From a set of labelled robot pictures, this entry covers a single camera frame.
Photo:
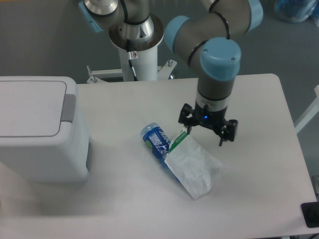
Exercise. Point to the white pedestal base frame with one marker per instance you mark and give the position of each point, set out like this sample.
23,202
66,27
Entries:
133,73

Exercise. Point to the black device table corner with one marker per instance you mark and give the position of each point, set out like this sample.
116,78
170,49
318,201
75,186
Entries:
310,212

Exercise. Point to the blue plastic bottle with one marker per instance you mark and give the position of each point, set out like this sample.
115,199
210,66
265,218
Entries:
158,142

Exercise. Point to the blue plastic bag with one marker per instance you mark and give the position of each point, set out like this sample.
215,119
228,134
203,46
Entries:
294,11

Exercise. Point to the white trash can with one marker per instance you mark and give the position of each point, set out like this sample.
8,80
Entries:
43,134

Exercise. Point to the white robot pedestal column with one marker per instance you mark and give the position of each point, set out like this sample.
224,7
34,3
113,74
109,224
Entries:
138,42

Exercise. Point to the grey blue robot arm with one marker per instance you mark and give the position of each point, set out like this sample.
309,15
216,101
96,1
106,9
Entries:
207,46

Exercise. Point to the white plastic bag green strip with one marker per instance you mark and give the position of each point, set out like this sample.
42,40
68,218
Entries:
195,168

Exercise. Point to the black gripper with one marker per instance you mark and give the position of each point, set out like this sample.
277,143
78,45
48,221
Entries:
226,129

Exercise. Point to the white frame right edge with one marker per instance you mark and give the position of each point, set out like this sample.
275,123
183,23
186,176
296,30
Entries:
309,112

